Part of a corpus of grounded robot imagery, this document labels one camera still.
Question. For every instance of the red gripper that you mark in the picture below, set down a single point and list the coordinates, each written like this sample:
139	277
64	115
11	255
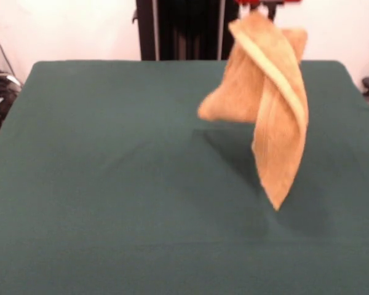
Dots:
280	2

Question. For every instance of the orange terry towel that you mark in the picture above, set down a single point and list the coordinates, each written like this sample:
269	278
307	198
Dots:
280	138

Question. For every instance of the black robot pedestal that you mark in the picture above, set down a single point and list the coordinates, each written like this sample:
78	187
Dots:
187	30

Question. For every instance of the dark green table cloth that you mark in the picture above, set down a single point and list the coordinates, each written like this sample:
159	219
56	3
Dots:
80	184

